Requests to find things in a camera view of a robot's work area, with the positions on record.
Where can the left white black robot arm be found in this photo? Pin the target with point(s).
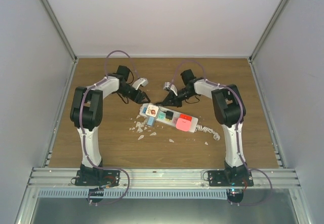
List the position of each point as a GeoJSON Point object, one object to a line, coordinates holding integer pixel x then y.
{"type": "Point", "coordinates": [87, 110]}

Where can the white cube adapter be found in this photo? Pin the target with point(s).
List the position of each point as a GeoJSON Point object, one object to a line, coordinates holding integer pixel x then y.
{"type": "Point", "coordinates": [152, 110]}

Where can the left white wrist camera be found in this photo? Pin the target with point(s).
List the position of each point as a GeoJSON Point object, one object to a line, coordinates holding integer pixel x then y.
{"type": "Point", "coordinates": [140, 82]}

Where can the right aluminium frame post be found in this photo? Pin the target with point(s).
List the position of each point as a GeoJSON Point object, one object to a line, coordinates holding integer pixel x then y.
{"type": "Point", "coordinates": [270, 25]}

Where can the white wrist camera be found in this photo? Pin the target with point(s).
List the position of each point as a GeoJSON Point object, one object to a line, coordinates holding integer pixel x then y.
{"type": "Point", "coordinates": [170, 87]}
{"type": "Point", "coordinates": [140, 82]}

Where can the red cube socket adapter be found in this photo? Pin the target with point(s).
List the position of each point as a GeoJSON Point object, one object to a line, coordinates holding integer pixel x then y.
{"type": "Point", "coordinates": [185, 117]}

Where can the light blue plug adapter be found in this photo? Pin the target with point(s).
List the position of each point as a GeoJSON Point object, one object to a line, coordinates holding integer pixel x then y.
{"type": "Point", "coordinates": [150, 121]}

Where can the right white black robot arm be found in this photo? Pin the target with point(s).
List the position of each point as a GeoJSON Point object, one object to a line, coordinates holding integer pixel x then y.
{"type": "Point", "coordinates": [229, 112]}

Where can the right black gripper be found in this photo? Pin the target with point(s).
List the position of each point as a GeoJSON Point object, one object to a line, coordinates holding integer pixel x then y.
{"type": "Point", "coordinates": [174, 101]}

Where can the black power adapter with cable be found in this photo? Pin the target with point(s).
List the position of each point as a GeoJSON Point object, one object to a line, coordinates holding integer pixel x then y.
{"type": "Point", "coordinates": [168, 114]}

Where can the grey slotted cable duct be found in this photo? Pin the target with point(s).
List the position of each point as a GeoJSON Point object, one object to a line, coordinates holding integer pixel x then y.
{"type": "Point", "coordinates": [139, 193]}

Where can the white power strip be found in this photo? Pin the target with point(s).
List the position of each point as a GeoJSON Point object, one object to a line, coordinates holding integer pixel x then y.
{"type": "Point", "coordinates": [161, 117]}

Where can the aluminium front rail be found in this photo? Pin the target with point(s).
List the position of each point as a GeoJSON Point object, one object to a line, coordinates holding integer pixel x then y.
{"type": "Point", "coordinates": [141, 178]}

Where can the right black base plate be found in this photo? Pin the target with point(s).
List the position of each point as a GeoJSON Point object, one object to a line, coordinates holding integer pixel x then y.
{"type": "Point", "coordinates": [231, 177]}

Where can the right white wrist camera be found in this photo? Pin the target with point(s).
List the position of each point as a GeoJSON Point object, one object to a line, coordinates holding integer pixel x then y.
{"type": "Point", "coordinates": [170, 87]}

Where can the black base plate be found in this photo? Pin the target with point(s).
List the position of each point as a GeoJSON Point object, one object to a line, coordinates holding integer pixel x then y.
{"type": "Point", "coordinates": [96, 177]}
{"type": "Point", "coordinates": [231, 177]}

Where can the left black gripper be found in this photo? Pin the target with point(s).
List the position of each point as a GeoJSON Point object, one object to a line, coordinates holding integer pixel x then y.
{"type": "Point", "coordinates": [138, 100]}

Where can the pink plug adapter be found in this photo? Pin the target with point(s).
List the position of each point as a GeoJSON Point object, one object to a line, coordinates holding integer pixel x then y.
{"type": "Point", "coordinates": [183, 124]}

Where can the aluminium frame post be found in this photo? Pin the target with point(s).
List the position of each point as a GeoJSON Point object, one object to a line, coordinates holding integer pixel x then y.
{"type": "Point", "coordinates": [270, 25]}
{"type": "Point", "coordinates": [48, 9]}

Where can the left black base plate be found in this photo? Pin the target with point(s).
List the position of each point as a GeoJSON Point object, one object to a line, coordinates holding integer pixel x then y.
{"type": "Point", "coordinates": [96, 177]}

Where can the white paper scraps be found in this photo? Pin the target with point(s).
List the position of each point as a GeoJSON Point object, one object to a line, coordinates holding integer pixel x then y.
{"type": "Point", "coordinates": [163, 132]}

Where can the left aluminium frame post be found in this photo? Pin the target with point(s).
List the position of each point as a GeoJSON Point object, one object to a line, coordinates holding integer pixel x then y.
{"type": "Point", "coordinates": [48, 9]}

